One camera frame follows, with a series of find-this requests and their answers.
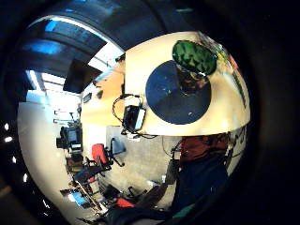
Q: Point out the black electronic box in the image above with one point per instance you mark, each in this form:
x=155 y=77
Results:
x=132 y=117

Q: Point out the dark blue round mat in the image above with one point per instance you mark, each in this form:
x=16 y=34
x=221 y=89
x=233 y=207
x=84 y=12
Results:
x=167 y=101

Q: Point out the dark brown round container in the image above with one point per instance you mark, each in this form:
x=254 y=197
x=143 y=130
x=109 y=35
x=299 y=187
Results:
x=191 y=83

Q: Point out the red office chair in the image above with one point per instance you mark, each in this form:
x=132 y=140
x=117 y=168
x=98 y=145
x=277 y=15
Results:
x=99 y=153

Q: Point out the green patterned bowl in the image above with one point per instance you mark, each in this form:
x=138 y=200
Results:
x=193 y=57

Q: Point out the the person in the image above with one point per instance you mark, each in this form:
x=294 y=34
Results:
x=200 y=176

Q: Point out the black computer monitor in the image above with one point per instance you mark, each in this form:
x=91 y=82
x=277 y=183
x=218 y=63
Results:
x=71 y=137

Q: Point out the red bag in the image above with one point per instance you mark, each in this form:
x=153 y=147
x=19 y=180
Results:
x=124 y=203

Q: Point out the blue flat box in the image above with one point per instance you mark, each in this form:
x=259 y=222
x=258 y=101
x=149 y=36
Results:
x=78 y=199

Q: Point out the black wall screen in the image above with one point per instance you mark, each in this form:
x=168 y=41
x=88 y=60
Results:
x=78 y=76

